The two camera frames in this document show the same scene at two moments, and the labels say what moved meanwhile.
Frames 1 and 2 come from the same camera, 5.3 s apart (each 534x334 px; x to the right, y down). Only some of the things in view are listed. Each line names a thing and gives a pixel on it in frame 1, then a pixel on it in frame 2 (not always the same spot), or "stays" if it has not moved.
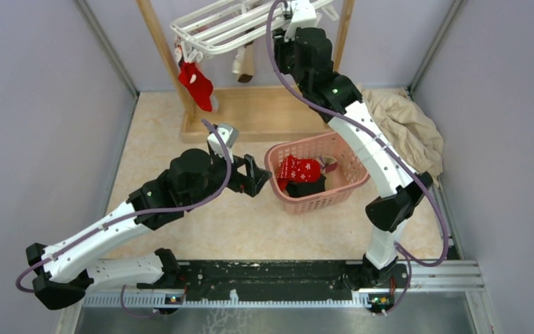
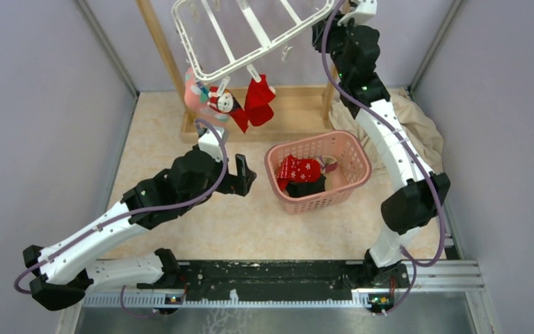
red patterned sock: [290, 169] stays
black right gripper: [280, 46] to [332, 26]
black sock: [295, 189] stays
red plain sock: [198, 85] to [258, 110]
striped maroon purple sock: [326, 164] stays
